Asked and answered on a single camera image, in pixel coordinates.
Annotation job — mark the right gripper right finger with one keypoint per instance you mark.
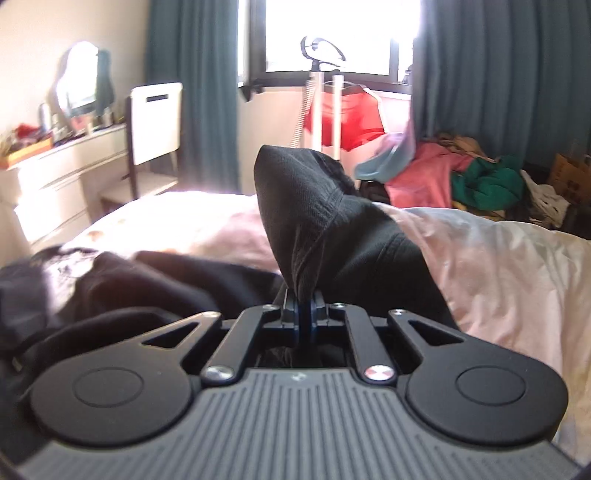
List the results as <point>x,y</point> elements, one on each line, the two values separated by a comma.
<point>408,379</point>

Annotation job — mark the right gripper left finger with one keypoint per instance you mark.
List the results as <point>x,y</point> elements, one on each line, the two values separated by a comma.
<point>135,389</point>

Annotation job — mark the black garment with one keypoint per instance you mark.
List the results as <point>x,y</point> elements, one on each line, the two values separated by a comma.
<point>325,238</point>

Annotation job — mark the white folding chair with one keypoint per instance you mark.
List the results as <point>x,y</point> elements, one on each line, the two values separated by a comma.
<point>152,119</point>

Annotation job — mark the pastel tie-dye duvet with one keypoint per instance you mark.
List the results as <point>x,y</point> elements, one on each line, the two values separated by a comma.
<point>510,283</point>

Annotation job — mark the white garment in pile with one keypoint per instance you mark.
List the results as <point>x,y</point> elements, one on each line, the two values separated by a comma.
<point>544,198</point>

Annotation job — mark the green garment in pile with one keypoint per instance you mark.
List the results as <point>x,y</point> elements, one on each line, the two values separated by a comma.
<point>489,186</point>

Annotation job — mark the pink garment in pile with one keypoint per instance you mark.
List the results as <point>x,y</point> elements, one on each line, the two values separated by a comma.
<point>426,181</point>

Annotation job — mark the white dresser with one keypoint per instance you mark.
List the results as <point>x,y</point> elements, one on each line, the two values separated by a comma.
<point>50,198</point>

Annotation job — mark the brown paper bag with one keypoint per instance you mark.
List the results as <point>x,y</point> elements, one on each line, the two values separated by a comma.
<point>571,179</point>

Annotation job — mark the light blue garment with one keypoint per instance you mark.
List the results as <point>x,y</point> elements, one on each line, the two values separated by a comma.
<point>396,152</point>

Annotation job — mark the orange tray on dresser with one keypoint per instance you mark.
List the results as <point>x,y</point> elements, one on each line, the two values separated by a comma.
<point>12,154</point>

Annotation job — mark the red hanging garment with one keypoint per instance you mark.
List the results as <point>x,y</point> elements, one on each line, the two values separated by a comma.
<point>361,120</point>

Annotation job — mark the teal right curtain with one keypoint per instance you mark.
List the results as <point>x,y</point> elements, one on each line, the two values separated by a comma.
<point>514,75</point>

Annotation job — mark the teal curtain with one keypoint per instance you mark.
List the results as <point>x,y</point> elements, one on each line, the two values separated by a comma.
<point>195,43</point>
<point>514,75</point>

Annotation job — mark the teal left curtain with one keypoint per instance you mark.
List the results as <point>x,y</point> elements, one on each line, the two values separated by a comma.
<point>195,43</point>

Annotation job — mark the wavy frame mirror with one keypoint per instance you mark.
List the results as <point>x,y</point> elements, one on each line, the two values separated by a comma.
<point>83,84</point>

